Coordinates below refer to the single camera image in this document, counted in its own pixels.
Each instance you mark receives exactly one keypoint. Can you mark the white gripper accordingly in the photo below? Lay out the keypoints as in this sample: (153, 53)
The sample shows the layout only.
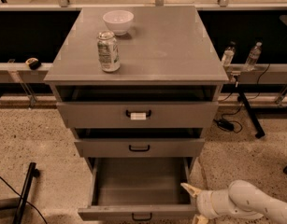
(206, 202)

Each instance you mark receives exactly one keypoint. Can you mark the grey bottom drawer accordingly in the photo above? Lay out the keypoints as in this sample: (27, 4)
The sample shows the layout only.
(138, 189)

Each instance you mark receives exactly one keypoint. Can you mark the grey drawer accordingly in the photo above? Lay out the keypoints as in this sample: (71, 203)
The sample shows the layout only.
(138, 142)
(138, 111)
(138, 189)

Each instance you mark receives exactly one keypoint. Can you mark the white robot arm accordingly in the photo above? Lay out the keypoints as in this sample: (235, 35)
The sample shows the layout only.
(241, 199)

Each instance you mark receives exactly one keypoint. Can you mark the grey top drawer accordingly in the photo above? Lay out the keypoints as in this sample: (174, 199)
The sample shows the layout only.
(138, 111)

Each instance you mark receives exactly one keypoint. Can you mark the grey drawer cabinet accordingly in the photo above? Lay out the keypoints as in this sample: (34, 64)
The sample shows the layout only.
(166, 52)

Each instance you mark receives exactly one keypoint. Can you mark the grey middle drawer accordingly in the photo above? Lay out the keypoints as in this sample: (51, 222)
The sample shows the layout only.
(138, 142)

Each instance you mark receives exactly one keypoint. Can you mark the left clear water bottle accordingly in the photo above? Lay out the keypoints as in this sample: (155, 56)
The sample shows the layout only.
(229, 54)

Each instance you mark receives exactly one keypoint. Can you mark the clear water bottle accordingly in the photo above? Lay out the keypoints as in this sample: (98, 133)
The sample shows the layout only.
(253, 56)
(229, 54)

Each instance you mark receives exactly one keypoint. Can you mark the right clear water bottle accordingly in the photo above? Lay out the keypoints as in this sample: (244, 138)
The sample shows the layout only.
(253, 56)

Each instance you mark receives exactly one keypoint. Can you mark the black stand leg left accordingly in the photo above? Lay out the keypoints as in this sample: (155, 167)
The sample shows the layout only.
(31, 173)

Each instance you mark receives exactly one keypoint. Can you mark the white bowl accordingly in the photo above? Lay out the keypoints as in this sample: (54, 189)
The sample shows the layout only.
(118, 21)

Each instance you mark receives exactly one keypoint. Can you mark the black yellow tape measure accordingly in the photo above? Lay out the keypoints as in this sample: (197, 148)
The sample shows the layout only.
(33, 63)

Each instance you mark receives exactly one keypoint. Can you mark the black power adapter with cable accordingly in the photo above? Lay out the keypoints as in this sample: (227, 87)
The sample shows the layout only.
(227, 125)

